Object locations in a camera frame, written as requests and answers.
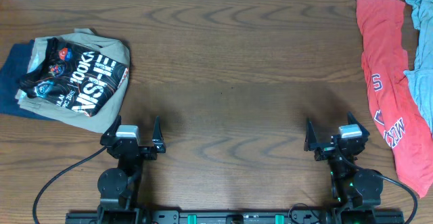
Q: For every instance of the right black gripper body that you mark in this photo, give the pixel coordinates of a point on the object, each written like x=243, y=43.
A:
x=333, y=150

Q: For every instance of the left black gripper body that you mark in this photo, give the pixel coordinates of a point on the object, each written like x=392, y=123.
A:
x=134, y=149

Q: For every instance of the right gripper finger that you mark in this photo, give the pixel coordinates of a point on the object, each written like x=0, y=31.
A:
x=353, y=121
x=310, y=143

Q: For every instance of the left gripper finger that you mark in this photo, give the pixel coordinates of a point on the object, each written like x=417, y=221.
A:
x=157, y=137
x=111, y=131

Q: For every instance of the red printed t-shirt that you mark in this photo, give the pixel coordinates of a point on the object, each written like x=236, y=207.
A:
x=390, y=103

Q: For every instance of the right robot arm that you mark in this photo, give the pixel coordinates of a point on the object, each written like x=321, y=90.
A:
x=357, y=190

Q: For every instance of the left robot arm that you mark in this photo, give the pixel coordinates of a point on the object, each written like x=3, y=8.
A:
x=119, y=186

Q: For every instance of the black printed folded shirt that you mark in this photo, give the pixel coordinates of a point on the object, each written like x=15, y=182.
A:
x=74, y=77

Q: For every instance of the navy folded garment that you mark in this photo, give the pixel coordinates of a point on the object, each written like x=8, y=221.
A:
x=14, y=67

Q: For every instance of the grey t-shirt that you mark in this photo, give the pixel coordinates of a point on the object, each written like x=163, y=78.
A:
x=420, y=78

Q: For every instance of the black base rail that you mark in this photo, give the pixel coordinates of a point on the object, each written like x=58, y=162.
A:
x=292, y=216

